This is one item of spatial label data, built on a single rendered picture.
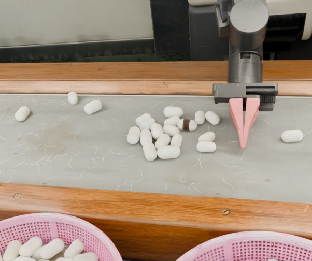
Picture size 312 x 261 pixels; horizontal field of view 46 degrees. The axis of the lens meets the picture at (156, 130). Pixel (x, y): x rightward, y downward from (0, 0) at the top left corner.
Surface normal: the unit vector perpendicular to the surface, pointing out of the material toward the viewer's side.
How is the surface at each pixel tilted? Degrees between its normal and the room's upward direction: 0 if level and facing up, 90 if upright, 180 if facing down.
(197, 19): 90
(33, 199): 0
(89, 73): 0
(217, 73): 0
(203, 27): 90
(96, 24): 89
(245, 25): 38
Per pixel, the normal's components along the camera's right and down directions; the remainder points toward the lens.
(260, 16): -0.18, -0.26
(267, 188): -0.11, -0.80
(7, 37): -0.10, 0.57
